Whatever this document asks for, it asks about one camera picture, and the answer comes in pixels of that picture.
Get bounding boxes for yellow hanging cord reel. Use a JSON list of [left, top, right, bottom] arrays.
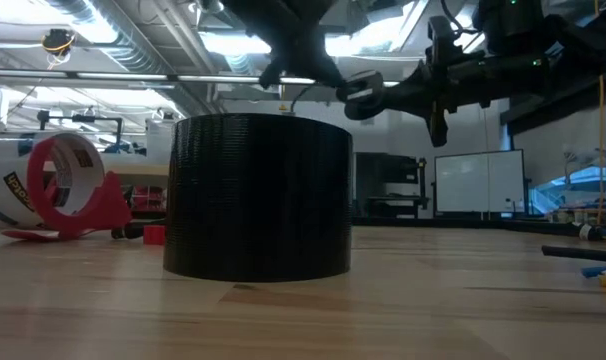
[[40, 28, 78, 69]]

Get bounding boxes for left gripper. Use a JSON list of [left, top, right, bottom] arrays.
[[220, 0, 345, 90]]

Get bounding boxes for black overhead stand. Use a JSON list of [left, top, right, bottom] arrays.
[[36, 109, 124, 149]]

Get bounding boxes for red storage bins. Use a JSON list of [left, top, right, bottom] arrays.
[[131, 185, 167, 214]]

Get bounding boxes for long linear light fixture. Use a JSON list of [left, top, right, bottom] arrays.
[[0, 69, 402, 94]]

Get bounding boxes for multicoloured wire bundle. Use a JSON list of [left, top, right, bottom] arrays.
[[541, 244, 606, 265]]

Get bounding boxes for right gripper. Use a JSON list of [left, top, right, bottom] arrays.
[[381, 14, 552, 149]]

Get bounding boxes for black shelf rack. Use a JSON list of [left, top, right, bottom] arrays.
[[355, 152, 430, 220]]

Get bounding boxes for wide duct tape roll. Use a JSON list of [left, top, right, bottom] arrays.
[[162, 112, 354, 284]]

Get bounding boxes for small red black tool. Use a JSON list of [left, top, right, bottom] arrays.
[[110, 219, 167, 247]]

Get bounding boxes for red Scotch tape dispenser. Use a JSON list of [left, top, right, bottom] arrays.
[[0, 130, 133, 242]]

